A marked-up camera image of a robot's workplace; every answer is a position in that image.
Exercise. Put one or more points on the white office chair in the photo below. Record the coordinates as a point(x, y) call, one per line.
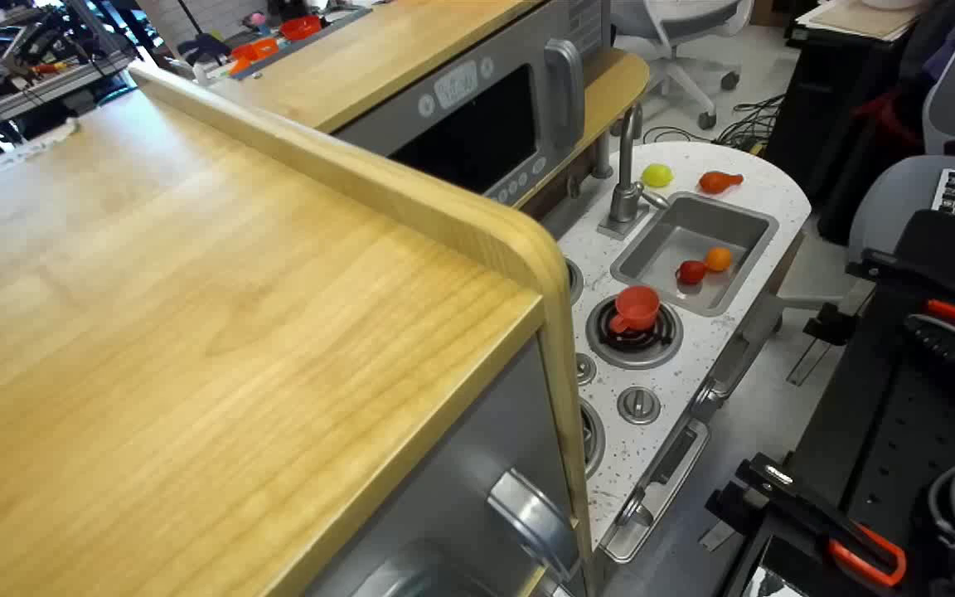
point(686, 43)

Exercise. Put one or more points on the silver toy faucet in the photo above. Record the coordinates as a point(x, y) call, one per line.
point(624, 200)

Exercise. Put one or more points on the yellow toy lemon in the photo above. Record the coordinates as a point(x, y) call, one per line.
point(658, 174)

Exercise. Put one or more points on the orange toy fruit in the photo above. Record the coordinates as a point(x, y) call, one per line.
point(720, 261)

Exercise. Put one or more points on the wooden toy kitchen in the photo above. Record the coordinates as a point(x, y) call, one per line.
point(224, 277)

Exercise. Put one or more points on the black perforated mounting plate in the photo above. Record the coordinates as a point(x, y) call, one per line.
point(886, 431)

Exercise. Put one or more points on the silver stove knob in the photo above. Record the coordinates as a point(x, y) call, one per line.
point(586, 370)
point(639, 405)

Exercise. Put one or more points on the red toy tomato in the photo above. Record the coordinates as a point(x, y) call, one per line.
point(691, 272)

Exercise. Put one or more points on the metal toy sink basin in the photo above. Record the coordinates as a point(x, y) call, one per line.
point(664, 235)

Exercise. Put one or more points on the orange toy carrot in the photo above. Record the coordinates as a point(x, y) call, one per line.
point(633, 309)

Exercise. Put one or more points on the grey toy microwave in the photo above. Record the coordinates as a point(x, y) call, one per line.
point(464, 83)

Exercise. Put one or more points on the black toy stove burner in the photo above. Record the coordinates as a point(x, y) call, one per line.
point(664, 336)
point(591, 439)
point(576, 279)

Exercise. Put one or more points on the orange toy drumstick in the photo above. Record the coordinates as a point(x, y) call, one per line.
point(717, 179)

